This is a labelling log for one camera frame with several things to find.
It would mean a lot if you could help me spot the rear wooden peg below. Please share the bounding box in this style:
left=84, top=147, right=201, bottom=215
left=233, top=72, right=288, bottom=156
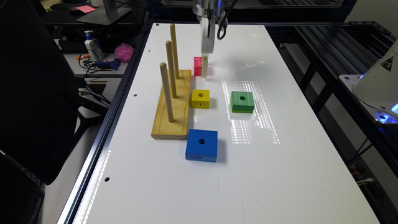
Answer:
left=170, top=24, right=180, bottom=79

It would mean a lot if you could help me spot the blue square block with hole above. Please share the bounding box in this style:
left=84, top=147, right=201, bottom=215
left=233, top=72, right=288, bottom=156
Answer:
left=185, top=129, right=218, bottom=162

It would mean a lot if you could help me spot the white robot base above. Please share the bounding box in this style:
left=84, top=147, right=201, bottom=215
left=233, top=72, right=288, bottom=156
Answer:
left=339, top=42, right=397, bottom=126

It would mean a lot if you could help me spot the white lotion pump bottle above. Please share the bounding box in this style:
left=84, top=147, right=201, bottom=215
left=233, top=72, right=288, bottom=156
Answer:
left=85, top=30, right=103, bottom=62

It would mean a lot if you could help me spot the green square block with hole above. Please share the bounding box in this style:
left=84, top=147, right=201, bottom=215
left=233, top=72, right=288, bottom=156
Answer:
left=230, top=91, right=255, bottom=113

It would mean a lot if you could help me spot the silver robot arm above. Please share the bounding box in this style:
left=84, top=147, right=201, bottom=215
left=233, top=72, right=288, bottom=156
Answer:
left=193, top=0, right=228, bottom=78

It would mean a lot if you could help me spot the pink fluffy pom-pom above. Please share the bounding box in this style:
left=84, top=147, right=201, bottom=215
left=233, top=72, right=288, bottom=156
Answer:
left=114, top=43, right=134, bottom=62

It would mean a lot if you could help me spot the pink flower block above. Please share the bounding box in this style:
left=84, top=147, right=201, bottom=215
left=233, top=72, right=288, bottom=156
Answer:
left=193, top=57, right=203, bottom=76

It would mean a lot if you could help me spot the front wooden peg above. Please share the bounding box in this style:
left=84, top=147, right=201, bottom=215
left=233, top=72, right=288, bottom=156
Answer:
left=159, top=62, right=174, bottom=123

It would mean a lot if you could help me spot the grey monitor stand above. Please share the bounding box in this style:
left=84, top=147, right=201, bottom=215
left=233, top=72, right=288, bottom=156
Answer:
left=77, top=0, right=131, bottom=26

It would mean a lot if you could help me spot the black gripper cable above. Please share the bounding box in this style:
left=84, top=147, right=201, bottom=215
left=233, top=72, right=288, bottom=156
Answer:
left=216, top=0, right=238, bottom=41

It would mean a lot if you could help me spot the blue glue gun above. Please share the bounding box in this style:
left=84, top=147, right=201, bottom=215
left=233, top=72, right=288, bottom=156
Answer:
left=96, top=58, right=121, bottom=70

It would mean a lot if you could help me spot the pink sticky note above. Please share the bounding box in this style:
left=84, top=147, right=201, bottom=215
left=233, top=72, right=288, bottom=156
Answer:
left=76, top=5, right=96, bottom=14

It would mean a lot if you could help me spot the yellow square block with hole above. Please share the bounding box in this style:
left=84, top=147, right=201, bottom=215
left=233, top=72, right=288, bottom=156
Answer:
left=191, top=90, right=210, bottom=109

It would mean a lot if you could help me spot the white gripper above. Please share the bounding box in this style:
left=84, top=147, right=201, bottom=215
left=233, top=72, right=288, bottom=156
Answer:
left=200, top=17, right=228, bottom=78

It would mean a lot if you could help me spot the wooden peg base board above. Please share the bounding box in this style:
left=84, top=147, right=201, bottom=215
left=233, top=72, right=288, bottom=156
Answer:
left=151, top=70, right=192, bottom=140

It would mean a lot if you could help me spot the black office chair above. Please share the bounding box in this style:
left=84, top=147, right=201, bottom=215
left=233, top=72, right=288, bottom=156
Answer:
left=0, top=0, right=111, bottom=224

